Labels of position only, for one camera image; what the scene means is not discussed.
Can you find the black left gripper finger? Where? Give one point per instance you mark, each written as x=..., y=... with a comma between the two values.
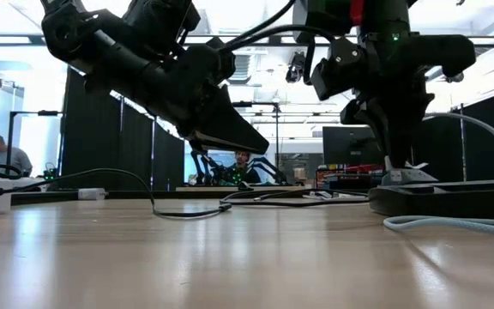
x=225, y=124
x=221, y=143

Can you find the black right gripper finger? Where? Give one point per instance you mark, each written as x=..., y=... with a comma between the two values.
x=401, y=137
x=365, y=112

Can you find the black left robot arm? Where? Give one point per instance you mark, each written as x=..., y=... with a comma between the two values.
x=101, y=47

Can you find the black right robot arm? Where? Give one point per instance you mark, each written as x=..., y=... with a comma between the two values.
x=380, y=17

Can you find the person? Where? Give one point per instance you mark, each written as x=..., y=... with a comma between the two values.
x=2, y=159
x=242, y=173

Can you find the black monitor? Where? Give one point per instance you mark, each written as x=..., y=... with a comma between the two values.
x=345, y=146

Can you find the red tool shelf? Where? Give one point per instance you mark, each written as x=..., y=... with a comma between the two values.
x=341, y=176

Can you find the black power strip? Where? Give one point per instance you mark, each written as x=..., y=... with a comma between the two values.
x=444, y=204

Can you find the small cardboard box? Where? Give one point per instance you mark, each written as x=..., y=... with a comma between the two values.
x=299, y=173

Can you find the green-lit circuit device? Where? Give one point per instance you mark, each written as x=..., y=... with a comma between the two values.
x=50, y=173

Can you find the black gantry frame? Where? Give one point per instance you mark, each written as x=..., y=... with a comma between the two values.
x=47, y=113
x=247, y=104

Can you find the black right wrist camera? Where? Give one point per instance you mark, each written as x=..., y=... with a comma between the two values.
x=341, y=64

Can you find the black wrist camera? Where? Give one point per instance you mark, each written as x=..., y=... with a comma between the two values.
x=161, y=21
x=341, y=64

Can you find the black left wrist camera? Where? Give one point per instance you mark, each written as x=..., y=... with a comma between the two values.
x=161, y=21

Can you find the black hanging camera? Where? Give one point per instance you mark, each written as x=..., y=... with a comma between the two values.
x=295, y=68

